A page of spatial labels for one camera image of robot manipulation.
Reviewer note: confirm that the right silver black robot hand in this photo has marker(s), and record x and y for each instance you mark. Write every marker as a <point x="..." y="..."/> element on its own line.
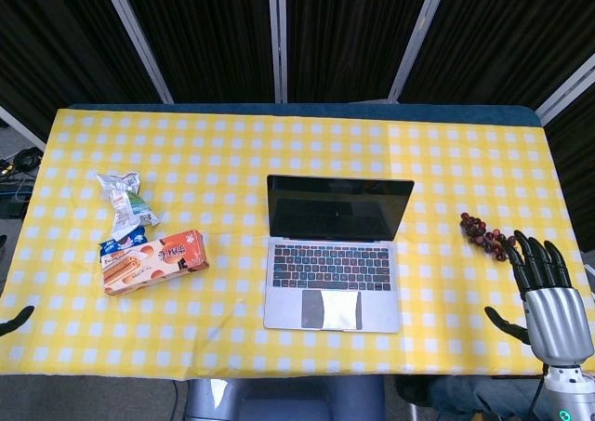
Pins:
<point x="555" y="319"/>

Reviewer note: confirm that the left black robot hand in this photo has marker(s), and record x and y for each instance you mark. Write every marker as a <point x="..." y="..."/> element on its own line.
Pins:
<point x="16" y="321"/>

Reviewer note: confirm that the grey laptop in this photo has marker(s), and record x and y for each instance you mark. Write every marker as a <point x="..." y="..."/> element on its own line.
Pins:
<point x="332" y="272"/>

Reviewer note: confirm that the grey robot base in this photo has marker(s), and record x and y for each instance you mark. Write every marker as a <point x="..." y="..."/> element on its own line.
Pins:
<point x="283" y="400"/>

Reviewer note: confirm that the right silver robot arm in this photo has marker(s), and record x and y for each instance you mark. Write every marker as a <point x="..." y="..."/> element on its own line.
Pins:
<point x="569" y="393"/>

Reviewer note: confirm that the dark red grape bunch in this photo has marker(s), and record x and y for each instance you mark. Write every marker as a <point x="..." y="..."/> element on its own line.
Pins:
<point x="483" y="235"/>

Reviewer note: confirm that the dark blue fabric seat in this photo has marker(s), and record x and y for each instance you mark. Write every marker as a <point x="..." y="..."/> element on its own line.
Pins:
<point x="469" y="398"/>

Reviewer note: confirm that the blue white snack packet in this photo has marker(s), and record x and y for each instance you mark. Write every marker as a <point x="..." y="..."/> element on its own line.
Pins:
<point x="130" y="241"/>

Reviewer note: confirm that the orange biscuit box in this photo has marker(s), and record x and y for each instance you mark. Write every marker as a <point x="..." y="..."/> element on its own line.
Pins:
<point x="158" y="263"/>

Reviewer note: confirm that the crumpled silver snack bag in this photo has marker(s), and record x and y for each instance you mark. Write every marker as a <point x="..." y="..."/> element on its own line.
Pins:
<point x="125" y="202"/>

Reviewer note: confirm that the yellow white checked tablecloth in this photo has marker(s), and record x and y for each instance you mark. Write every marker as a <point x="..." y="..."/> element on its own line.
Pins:
<point x="223" y="151"/>

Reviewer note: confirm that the black curtain panel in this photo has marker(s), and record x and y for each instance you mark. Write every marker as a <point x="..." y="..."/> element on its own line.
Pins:
<point x="511" y="35"/>
<point x="353" y="35"/>
<point x="204" y="35"/>
<point x="51" y="44"/>

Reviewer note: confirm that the blue felt table cover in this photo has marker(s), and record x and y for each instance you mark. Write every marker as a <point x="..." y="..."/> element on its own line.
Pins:
<point x="325" y="113"/>

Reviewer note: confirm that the white partition post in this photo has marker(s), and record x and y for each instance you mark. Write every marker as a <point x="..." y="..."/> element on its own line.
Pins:
<point x="137" y="40"/>
<point x="564" y="86"/>
<point x="21" y="128"/>
<point x="278" y="40"/>
<point x="418" y="37"/>

